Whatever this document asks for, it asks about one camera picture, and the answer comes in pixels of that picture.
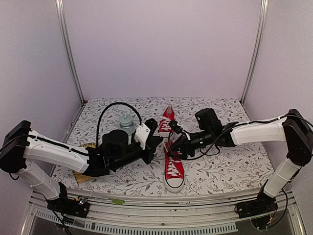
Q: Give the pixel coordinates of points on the floral patterned table mat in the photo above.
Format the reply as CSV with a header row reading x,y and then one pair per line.
x,y
221,171

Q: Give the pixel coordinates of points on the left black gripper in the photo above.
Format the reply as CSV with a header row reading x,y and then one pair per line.
x,y
151,144

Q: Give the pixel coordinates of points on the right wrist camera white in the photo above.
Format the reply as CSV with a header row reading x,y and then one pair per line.
x,y
177,128

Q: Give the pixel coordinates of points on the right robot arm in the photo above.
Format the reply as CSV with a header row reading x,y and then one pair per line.
x,y
290,128

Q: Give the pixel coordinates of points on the left aluminium frame post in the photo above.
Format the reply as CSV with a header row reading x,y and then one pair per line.
x,y
66,41

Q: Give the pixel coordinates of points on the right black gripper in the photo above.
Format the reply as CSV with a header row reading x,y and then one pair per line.
x,y
185,147

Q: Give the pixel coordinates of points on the aluminium frame post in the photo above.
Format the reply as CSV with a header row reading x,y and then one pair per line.
x,y
66,41
256,49

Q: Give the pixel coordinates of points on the woven bamboo basket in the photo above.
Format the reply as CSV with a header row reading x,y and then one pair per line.
x,y
79,177

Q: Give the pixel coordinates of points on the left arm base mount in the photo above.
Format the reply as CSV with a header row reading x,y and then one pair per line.
x,y
67,206

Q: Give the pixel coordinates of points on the green tape piece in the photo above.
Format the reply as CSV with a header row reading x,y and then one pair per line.
x,y
117,201

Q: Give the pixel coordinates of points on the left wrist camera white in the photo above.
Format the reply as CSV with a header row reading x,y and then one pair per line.
x,y
143,131

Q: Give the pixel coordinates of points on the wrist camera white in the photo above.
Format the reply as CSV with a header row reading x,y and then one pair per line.
x,y
143,131
177,128

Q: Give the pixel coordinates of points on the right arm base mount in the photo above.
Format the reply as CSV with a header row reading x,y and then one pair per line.
x,y
262,204

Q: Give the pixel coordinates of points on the front aluminium rail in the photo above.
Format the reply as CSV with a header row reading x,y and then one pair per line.
x,y
182,215

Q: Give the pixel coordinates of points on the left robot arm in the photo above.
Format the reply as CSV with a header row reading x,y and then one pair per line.
x,y
22,146

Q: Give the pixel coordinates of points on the right aluminium frame post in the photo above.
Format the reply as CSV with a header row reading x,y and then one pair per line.
x,y
256,49

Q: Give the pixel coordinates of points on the red sneaker with laces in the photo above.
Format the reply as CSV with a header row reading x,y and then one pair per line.
x,y
163,128

